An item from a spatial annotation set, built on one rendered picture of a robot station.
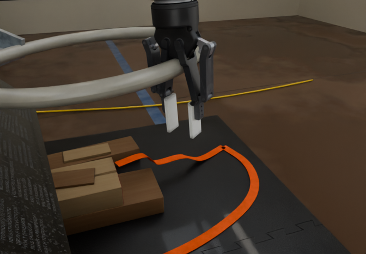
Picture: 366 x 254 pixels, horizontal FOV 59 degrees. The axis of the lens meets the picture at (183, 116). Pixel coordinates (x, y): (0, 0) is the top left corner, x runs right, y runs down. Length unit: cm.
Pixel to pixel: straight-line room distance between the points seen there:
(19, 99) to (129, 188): 112
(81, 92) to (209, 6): 558
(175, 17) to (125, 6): 506
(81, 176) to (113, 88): 105
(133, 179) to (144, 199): 16
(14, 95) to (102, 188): 97
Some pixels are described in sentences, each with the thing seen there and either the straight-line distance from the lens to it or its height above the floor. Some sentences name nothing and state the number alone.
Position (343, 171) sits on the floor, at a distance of 204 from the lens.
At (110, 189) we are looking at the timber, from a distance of 142.
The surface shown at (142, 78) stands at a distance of 49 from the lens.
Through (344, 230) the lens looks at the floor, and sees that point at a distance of 167.
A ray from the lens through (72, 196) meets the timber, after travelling 143.
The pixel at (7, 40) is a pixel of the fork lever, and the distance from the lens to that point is 91.
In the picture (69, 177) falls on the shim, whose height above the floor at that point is 22.
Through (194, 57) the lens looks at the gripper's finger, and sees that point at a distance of 55.
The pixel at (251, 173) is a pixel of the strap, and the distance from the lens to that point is 183.
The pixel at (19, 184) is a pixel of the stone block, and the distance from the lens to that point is 76.
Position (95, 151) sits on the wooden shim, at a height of 11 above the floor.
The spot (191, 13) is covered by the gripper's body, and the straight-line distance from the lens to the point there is 51.
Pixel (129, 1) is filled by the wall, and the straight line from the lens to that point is 556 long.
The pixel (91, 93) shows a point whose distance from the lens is 47.
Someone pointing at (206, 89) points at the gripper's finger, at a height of 90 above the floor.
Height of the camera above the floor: 109
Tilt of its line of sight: 27 degrees down
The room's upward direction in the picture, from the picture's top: straight up
